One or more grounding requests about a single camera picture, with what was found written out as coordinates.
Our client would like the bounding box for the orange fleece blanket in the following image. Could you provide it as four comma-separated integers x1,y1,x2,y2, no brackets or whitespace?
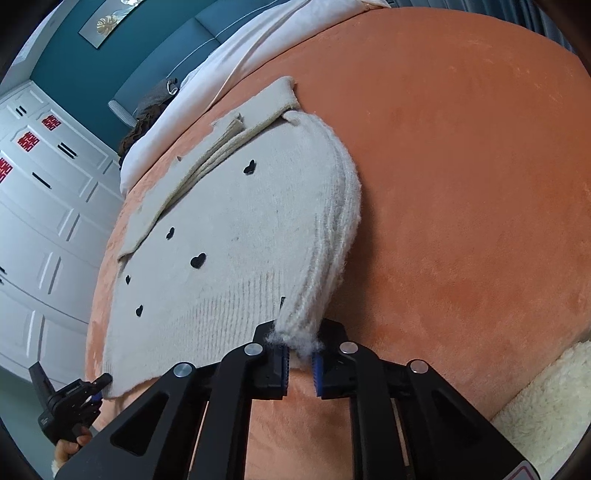
83,7,591,480

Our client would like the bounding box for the white duvet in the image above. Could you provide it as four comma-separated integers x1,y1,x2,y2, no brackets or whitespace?
119,0,393,195

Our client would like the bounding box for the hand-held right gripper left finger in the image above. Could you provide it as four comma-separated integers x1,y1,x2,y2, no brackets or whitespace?
54,320,291,480

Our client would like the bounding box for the white panelled wardrobe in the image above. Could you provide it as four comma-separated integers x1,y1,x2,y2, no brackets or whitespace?
0,80,125,384

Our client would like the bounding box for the cream sweater with black hearts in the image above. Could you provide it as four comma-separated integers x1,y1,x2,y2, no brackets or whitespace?
99,76,363,400

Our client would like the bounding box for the grey-blue curtain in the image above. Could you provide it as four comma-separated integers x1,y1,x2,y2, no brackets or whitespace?
526,0,583,57

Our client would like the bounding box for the cream fluffy cloth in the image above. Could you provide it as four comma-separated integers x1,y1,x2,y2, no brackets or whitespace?
492,342,591,480

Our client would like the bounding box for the framed wall picture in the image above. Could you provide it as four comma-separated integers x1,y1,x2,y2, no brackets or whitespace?
78,0,153,49

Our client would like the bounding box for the grey garment with hook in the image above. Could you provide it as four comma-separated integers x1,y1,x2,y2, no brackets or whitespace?
134,78,182,116

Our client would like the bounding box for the dark brown knit garment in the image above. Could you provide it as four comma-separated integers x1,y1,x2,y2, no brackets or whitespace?
117,99,169,158

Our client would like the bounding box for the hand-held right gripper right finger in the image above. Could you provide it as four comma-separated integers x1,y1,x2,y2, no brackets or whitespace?
310,318,541,480

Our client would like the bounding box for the person's left hand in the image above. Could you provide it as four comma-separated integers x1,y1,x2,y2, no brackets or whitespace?
53,425,93,468

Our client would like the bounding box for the teal upholstered headboard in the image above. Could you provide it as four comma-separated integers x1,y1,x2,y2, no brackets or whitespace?
108,0,301,125

